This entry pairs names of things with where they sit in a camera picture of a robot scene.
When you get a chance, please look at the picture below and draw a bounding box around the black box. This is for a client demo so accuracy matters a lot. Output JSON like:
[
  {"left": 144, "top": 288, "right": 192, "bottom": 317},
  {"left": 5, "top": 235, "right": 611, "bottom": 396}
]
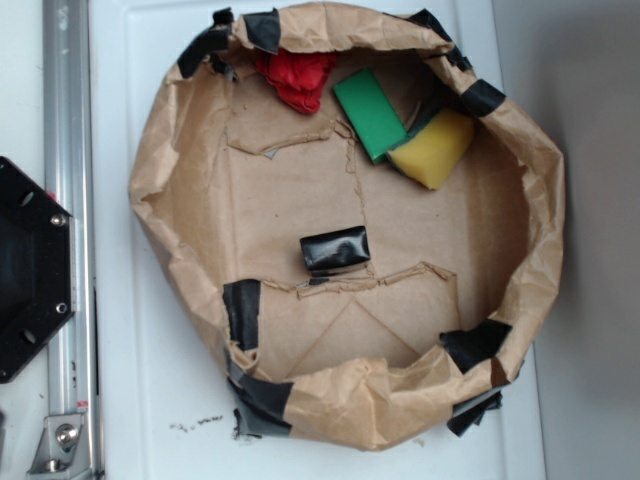
[{"left": 300, "top": 226, "right": 371, "bottom": 275}]

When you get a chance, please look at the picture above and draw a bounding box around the brown paper bag bin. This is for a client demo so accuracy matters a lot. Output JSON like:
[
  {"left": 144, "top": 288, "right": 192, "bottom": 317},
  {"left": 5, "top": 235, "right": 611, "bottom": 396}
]
[{"left": 129, "top": 2, "right": 565, "bottom": 451}]

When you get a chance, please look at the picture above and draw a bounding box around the green block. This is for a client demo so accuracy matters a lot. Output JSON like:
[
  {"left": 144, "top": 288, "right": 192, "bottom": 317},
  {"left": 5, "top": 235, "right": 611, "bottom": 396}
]
[{"left": 333, "top": 69, "right": 407, "bottom": 165}]

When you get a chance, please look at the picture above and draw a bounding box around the yellow sponge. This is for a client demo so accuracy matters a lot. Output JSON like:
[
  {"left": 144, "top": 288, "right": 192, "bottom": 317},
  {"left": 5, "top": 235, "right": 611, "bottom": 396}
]
[{"left": 388, "top": 108, "right": 475, "bottom": 190}]

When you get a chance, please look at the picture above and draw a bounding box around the aluminium extrusion rail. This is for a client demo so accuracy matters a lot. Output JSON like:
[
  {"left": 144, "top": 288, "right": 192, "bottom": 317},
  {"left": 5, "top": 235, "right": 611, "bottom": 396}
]
[{"left": 43, "top": 1, "right": 105, "bottom": 479}]

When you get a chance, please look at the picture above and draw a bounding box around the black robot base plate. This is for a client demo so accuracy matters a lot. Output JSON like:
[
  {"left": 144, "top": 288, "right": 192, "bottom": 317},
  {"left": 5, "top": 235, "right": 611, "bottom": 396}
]
[{"left": 0, "top": 157, "right": 74, "bottom": 384}]

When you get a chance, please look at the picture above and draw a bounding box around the metal corner bracket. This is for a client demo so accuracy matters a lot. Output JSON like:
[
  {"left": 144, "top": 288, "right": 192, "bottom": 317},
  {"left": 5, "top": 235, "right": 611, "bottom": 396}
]
[{"left": 25, "top": 413, "right": 94, "bottom": 479}]

